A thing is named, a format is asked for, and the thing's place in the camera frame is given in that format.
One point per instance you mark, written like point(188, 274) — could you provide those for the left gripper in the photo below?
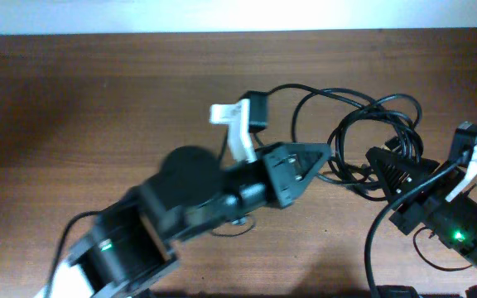
point(288, 182)

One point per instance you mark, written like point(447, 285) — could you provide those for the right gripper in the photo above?
point(414, 203)

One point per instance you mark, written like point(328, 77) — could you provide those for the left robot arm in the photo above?
point(129, 246)

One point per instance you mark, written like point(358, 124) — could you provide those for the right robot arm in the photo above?
point(454, 223)

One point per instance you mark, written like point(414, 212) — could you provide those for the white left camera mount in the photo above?
point(236, 118)

